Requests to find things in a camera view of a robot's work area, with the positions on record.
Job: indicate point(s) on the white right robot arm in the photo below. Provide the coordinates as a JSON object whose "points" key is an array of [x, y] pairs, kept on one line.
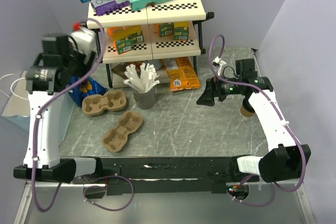
{"points": [[287, 157]]}

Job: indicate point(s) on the green box front left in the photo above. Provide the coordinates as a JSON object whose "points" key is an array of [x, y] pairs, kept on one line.
{"points": [[124, 45]]}

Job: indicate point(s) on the light blue paper bag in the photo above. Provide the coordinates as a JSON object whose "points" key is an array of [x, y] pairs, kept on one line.
{"points": [[17, 109]]}

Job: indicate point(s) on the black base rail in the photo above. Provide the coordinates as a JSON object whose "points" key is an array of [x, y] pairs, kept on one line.
{"points": [[165, 174]]}

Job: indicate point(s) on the wrapped white straws bundle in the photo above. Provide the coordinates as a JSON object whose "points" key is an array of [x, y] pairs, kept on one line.
{"points": [[148, 79]]}

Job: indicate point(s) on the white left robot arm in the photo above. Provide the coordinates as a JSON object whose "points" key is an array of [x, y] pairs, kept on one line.
{"points": [[46, 80]]}

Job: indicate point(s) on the brown cardboard cup carrier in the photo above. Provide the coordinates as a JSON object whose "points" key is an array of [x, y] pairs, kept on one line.
{"points": [[96, 104]]}

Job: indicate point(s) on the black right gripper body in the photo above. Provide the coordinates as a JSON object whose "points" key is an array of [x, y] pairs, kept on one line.
{"points": [[224, 88]]}

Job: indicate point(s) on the yellow green box right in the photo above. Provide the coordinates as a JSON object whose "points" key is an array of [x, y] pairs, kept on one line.
{"points": [[181, 30]]}

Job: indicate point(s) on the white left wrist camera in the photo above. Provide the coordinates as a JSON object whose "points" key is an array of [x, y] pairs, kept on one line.
{"points": [[84, 37]]}

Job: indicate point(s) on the orange snack bag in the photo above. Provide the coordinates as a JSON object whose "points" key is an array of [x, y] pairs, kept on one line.
{"points": [[182, 74]]}

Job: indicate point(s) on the brown paper coffee cup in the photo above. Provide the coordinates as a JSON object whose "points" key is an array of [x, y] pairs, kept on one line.
{"points": [[246, 109]]}

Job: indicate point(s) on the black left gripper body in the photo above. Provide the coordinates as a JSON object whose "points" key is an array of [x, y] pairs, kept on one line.
{"points": [[75, 61]]}

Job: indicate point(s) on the green box behind left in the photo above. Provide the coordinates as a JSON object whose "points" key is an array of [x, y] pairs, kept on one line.
{"points": [[136, 37]]}

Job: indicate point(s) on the blue chips bag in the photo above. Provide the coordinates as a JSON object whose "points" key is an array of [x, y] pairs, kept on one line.
{"points": [[85, 89]]}

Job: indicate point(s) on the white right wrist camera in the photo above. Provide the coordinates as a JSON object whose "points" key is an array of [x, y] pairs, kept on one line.
{"points": [[219, 64]]}

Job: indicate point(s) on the cream two-tier shelf rack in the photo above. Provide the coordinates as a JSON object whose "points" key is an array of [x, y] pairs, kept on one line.
{"points": [[153, 47]]}

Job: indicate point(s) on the green box right shelf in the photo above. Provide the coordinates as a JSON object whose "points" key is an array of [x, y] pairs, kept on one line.
{"points": [[165, 29]]}

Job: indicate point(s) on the grey straw holder cup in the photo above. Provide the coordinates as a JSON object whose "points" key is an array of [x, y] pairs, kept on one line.
{"points": [[146, 100]]}

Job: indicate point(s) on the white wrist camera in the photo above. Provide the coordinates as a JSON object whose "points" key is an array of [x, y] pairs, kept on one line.
{"points": [[219, 64], [84, 37]]}

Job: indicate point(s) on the orange box left shelf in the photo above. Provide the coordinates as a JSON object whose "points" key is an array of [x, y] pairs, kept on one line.
{"points": [[117, 33]]}

